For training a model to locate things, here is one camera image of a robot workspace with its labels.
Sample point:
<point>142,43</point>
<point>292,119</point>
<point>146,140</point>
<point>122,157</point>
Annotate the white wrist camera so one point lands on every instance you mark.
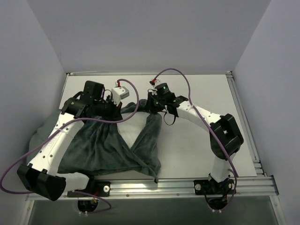
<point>119,93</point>
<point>154,84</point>

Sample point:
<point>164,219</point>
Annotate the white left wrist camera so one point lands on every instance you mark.
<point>119,93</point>

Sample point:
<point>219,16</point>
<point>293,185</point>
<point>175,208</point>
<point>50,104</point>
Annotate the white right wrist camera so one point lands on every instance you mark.
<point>154,84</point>

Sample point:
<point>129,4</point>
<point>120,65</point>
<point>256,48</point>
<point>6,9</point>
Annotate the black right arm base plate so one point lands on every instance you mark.
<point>211,187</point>

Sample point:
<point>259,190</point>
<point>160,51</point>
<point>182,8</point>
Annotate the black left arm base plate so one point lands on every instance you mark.
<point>98,188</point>

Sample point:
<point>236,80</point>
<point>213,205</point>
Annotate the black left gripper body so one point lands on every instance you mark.
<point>116,110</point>

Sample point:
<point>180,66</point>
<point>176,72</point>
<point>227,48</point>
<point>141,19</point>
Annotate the aluminium front mounting rail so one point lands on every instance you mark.
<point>185,188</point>

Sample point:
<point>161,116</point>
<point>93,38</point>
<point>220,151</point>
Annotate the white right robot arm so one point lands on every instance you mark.
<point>225,136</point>

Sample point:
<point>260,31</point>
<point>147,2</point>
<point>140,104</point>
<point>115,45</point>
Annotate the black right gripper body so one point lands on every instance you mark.
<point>152,104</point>

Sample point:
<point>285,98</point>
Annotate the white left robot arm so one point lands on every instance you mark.
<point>41,175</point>

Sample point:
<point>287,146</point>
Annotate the aluminium table edge rail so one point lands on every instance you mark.
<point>245,126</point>

